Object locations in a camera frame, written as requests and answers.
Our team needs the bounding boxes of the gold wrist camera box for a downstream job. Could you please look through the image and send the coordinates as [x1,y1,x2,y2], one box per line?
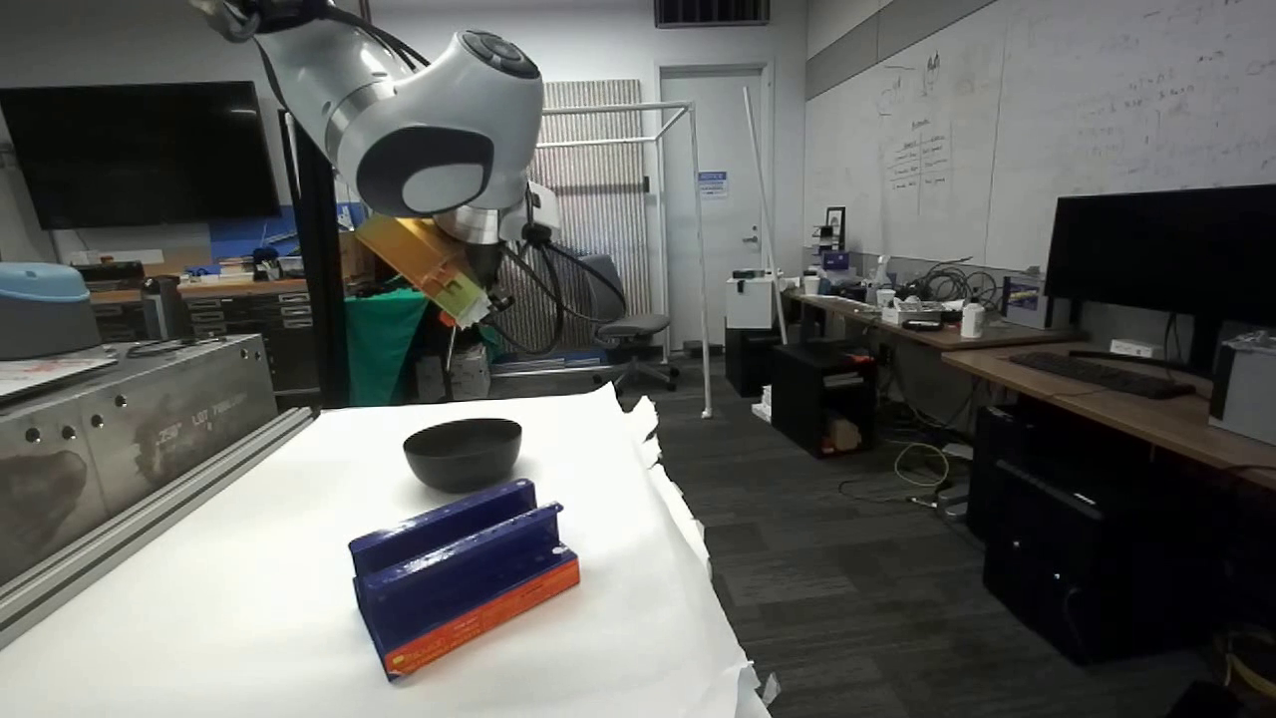
[349,213,499,331]

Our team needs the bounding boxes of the black under-desk cabinet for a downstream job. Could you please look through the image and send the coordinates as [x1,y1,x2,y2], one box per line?
[979,403,1231,672]

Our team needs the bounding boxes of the grey office chair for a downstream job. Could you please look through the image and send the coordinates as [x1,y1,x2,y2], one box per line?
[490,234,688,398]

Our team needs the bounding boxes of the black keyboard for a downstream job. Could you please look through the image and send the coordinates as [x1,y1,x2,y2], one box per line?
[1009,349,1205,403]

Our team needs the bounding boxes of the black storage cube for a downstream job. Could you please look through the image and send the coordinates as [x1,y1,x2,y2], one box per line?
[772,338,886,464]

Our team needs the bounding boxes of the grey metal machine block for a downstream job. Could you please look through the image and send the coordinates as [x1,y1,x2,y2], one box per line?
[0,331,320,647]

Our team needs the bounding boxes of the blue grey device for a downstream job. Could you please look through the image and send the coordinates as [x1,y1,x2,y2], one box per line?
[0,258,103,363]

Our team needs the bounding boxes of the white paper table cover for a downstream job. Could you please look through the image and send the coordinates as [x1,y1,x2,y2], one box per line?
[0,383,776,718]

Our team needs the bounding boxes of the white box on desk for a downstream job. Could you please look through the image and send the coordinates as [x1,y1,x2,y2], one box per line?
[1205,331,1276,451]

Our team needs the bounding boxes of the ceiling air vent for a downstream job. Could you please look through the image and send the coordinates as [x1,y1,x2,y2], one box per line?
[649,0,776,28]

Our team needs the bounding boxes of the black vertical pole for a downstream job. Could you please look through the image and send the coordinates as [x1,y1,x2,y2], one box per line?
[285,105,352,407]

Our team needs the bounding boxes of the wooden desk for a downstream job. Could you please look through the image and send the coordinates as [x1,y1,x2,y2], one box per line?
[938,334,1276,500]

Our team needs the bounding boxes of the floor cable bundle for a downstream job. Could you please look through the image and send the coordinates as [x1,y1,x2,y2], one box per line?
[886,436,979,520]

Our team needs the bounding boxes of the cluttered lab bench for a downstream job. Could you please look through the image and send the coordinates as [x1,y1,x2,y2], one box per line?
[781,256,1069,358]

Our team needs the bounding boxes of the black wall television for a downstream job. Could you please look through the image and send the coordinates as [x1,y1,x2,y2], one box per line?
[0,81,285,234]

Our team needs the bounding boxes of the green cloth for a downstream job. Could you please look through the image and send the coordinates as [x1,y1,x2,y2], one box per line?
[345,282,438,407]

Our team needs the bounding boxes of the black bowl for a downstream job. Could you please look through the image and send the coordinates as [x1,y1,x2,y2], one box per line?
[398,415,527,500]

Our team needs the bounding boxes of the white door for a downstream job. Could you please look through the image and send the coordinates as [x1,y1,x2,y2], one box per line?
[659,65,777,358]

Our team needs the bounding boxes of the black computer monitor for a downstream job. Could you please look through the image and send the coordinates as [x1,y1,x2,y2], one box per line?
[1041,181,1276,369]

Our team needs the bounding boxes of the blue rack with orange base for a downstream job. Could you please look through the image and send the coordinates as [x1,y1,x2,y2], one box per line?
[349,476,585,684]

